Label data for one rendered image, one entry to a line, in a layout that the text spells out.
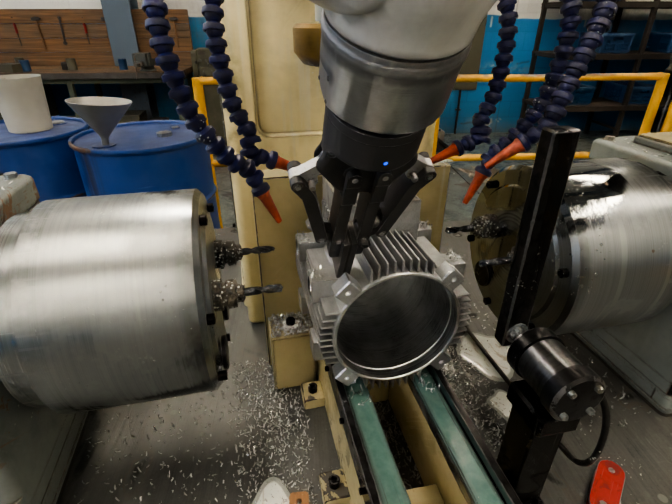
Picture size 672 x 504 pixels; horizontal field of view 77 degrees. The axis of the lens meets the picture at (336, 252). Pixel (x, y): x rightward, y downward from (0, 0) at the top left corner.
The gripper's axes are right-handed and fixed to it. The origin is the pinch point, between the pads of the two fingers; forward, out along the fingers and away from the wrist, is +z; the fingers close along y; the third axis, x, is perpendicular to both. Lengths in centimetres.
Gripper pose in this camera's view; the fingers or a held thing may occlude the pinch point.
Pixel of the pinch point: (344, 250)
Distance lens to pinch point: 46.9
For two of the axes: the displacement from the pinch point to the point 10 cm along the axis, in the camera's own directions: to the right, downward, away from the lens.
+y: -9.8, 1.1, -1.9
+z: -1.1, 5.3, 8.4
